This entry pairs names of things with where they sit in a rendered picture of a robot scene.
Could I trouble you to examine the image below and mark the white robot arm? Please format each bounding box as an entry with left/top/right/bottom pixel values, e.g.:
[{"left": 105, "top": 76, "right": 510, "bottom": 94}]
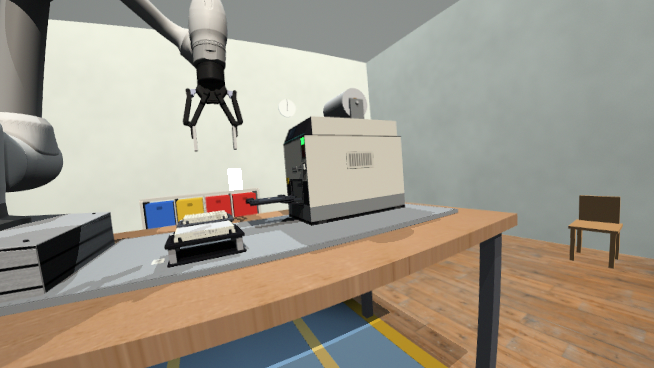
[{"left": 0, "top": 0, "right": 227, "bottom": 231}]

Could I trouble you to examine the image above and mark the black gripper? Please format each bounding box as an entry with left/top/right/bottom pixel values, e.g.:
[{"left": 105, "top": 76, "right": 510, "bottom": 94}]
[{"left": 183, "top": 61, "right": 243, "bottom": 152}]

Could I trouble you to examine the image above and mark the white cylinder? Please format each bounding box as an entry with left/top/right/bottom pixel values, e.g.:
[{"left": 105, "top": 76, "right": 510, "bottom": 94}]
[{"left": 323, "top": 88, "right": 367, "bottom": 118}]

